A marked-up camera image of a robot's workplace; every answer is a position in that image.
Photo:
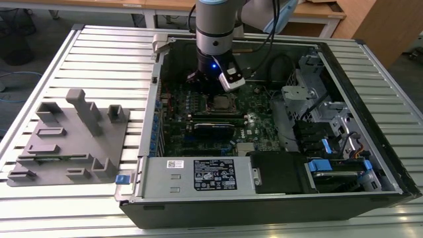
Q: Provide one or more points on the silver metal drive cage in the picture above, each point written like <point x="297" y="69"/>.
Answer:
<point x="299" y="94"/>

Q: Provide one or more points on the hard disk in blue carrier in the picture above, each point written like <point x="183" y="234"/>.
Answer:
<point x="319" y="164"/>

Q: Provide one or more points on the wooden cabinet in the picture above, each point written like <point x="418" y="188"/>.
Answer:
<point x="390" y="22"/>

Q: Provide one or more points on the black rating label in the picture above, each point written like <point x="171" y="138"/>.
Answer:
<point x="215" y="174"/>

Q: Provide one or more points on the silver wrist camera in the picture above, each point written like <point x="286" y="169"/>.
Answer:
<point x="233" y="79"/>

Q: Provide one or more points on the wooden desk white frame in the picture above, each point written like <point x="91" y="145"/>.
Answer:
<point x="317" y="13"/>
<point x="66" y="3"/>

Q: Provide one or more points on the grey parts rack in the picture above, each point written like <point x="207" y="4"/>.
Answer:
<point x="76" y="138"/>

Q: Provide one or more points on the black PC case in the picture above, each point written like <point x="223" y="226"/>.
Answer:
<point x="231" y="213"/>

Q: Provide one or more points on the black plastic disk bay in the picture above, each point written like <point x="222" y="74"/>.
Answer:
<point x="310" y="134"/>

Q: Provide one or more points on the grey power supply unit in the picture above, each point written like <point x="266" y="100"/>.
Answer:
<point x="159" y="178"/>

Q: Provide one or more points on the blue case latch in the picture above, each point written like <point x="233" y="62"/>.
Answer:
<point x="122" y="179"/>

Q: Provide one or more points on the green RAM stick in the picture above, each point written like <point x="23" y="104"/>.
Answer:
<point x="50" y="159"/>

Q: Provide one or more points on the silver CPU chip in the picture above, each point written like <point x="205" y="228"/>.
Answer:
<point x="223" y="102"/>

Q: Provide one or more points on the green motherboard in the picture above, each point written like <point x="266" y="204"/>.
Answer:
<point x="261" y="126"/>

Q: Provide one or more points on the blue disk bay tab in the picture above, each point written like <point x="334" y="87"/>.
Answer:
<point x="326" y="146"/>

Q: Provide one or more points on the black graphics card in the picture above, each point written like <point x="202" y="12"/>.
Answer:
<point x="213" y="131"/>

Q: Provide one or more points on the CPU socket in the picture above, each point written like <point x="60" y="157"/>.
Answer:
<point x="237" y="110"/>

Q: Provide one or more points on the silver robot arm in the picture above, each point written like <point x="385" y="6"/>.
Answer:
<point x="215" y="22"/>

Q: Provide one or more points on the silver chipset heatsink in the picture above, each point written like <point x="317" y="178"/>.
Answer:
<point x="246" y="146"/>

